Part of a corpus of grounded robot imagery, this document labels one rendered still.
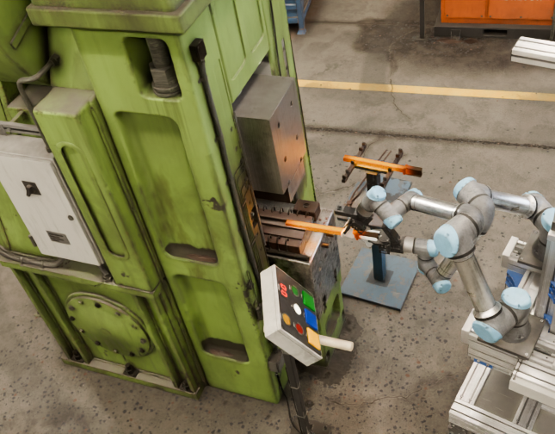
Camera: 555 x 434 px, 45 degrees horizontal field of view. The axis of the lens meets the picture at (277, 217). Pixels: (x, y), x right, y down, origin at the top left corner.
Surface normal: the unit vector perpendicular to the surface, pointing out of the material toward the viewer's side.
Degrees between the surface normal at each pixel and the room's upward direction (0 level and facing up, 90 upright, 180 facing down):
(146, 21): 90
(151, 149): 89
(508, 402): 0
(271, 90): 0
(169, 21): 90
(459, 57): 0
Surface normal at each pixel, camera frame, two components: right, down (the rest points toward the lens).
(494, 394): -0.15, -0.71
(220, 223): -0.36, 0.68
